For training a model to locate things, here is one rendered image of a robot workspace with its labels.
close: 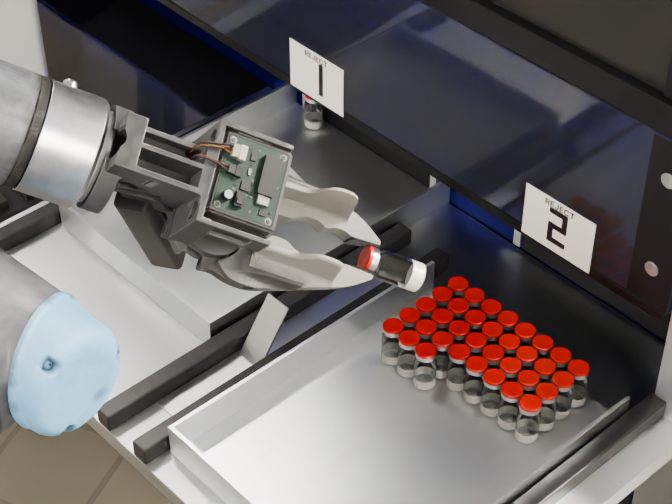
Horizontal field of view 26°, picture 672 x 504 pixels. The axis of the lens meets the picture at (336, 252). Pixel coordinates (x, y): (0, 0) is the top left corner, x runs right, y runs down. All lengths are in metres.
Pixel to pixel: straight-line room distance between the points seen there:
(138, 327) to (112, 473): 1.05
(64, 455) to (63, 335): 1.73
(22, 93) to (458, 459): 0.61
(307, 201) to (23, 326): 0.25
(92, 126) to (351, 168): 0.77
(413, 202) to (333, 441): 0.33
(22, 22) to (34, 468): 0.92
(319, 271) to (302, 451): 0.39
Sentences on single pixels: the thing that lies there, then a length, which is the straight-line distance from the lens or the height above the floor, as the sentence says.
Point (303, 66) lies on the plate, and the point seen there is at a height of 1.02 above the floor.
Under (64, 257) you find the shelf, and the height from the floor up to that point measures 0.88.
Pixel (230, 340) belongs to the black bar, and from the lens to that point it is 1.44.
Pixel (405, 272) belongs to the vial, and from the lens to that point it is 1.03.
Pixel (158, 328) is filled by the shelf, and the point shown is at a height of 0.88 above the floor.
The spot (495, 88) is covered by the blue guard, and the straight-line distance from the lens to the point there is 1.37.
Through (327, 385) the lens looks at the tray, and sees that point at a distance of 1.42.
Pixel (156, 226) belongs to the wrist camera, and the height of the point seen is 1.27.
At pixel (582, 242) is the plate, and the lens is 1.37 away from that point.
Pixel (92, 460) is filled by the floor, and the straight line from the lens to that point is 2.55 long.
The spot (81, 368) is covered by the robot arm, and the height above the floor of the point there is 1.31.
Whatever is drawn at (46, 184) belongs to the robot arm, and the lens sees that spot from 0.93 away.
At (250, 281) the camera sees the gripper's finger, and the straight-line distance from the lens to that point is 0.99.
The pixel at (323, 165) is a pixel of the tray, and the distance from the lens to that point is 1.67.
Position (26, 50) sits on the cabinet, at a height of 0.87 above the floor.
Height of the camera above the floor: 1.91
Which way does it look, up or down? 41 degrees down
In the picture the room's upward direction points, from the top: straight up
